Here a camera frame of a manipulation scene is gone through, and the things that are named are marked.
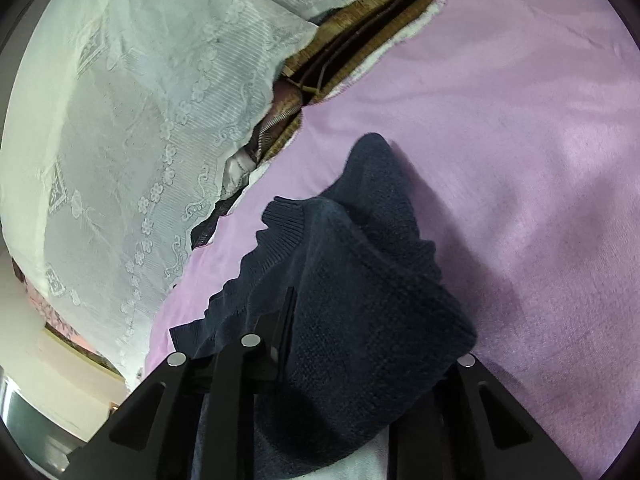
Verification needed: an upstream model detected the pink zippered cover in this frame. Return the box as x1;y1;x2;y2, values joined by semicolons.
247;79;307;163

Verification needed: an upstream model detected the woven bamboo mat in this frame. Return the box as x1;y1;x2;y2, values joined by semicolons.
265;0;451;163

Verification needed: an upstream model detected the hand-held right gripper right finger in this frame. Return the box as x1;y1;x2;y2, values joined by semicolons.
389;354;584;480

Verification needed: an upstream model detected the pink blanket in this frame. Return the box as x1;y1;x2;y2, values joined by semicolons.
144;0;640;480

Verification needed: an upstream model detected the white lace cloth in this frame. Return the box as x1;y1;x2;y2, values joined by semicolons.
0;0;453;392

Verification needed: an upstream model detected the dark cloth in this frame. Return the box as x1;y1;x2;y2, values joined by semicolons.
191;195;241;252

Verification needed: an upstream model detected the navy knit sweater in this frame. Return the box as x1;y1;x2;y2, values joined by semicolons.
169;132;477;480

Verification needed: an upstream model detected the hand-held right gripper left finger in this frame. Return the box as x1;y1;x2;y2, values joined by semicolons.
65;287;297;480

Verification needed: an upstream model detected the grey metal appliance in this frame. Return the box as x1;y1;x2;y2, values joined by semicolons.
0;374;93;471

